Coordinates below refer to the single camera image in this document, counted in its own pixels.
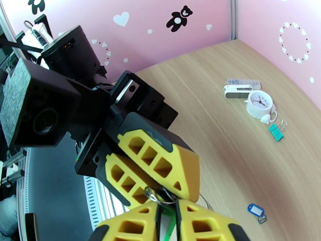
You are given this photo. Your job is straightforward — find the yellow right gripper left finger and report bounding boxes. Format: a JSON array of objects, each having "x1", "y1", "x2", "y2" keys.
[{"x1": 88, "y1": 200, "x2": 162, "y2": 241}]

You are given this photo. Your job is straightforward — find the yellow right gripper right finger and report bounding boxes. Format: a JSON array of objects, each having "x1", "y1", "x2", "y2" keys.
[{"x1": 175, "y1": 199, "x2": 252, "y2": 241}]

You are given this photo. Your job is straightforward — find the green key tag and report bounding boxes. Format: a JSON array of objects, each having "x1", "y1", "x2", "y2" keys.
[{"x1": 160, "y1": 204, "x2": 177, "y2": 241}]

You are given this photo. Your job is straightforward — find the blue key tag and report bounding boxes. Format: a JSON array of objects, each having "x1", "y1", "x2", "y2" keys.
[{"x1": 247, "y1": 203, "x2": 265, "y2": 219}]

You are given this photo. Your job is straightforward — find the white grey plastic device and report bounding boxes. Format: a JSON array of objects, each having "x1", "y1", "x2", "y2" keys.
[{"x1": 223, "y1": 84, "x2": 254, "y2": 99}]

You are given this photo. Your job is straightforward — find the white alarm clock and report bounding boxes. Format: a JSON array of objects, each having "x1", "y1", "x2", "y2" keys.
[{"x1": 244, "y1": 90, "x2": 278, "y2": 125}]

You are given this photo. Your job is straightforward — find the teal binder clip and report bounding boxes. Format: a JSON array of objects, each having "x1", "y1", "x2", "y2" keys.
[{"x1": 268, "y1": 119, "x2": 288, "y2": 143}]

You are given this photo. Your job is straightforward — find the clear plastic box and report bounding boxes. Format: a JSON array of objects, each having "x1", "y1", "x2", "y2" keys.
[{"x1": 226, "y1": 77, "x2": 262, "y2": 90}]

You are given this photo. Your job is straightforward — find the person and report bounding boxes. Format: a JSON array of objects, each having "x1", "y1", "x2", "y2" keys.
[{"x1": 0, "y1": 195, "x2": 19, "y2": 240}]

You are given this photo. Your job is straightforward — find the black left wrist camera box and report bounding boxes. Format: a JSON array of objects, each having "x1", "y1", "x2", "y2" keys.
[{"x1": 0, "y1": 57, "x2": 83, "y2": 149}]

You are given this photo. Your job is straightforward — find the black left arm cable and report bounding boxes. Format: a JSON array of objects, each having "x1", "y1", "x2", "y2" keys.
[{"x1": 0, "y1": 38, "x2": 45, "y2": 53}]

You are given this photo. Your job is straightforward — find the aluminium corner post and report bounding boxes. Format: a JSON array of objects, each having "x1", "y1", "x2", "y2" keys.
[{"x1": 229, "y1": 0, "x2": 239, "y2": 42}]

